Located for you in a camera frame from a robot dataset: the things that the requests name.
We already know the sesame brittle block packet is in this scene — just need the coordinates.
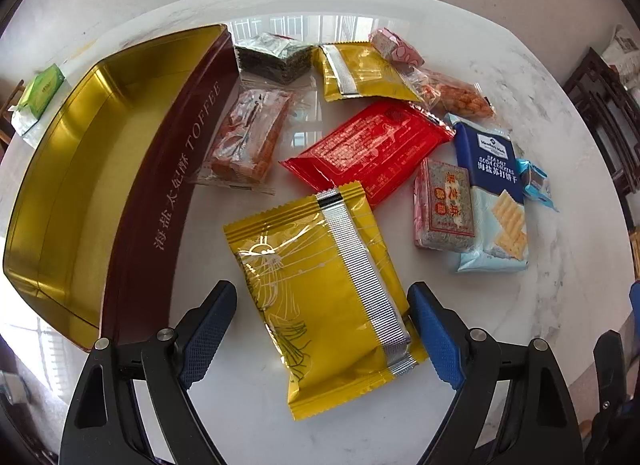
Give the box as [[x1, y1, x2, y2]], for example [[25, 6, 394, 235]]
[[413, 158, 475, 253]]

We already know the clear orange snack bag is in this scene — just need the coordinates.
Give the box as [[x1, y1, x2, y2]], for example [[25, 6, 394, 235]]
[[192, 87, 296, 190]]

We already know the blue soda cracker packet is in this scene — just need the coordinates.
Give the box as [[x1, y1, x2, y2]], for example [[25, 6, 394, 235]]
[[446, 113, 528, 273]]

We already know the large yellow snack packet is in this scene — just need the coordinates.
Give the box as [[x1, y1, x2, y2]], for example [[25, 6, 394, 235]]
[[224, 181, 427, 421]]

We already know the clear twisted snack bag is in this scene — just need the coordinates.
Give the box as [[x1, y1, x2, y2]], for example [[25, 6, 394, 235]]
[[399, 66, 495, 120]]

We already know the red foil snack packet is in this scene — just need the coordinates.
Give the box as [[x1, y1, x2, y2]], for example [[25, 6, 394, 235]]
[[281, 99, 454, 207]]

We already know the dark wooden chair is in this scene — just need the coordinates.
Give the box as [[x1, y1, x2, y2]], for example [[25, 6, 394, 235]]
[[562, 47, 640, 206]]

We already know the green tissue pack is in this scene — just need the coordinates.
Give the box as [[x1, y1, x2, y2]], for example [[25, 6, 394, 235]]
[[11, 63, 65, 135]]

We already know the dark seaweed snack packet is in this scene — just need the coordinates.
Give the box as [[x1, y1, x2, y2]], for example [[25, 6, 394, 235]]
[[234, 32, 314, 85]]

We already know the small blue plum candy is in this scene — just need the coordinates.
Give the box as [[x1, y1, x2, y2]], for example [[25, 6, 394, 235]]
[[516, 159, 558, 211]]

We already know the pink wrapped candy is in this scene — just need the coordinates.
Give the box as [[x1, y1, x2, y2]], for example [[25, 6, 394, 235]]
[[369, 28, 424, 68]]

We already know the gold toffee tin box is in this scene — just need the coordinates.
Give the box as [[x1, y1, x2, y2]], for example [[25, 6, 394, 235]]
[[3, 24, 239, 349]]

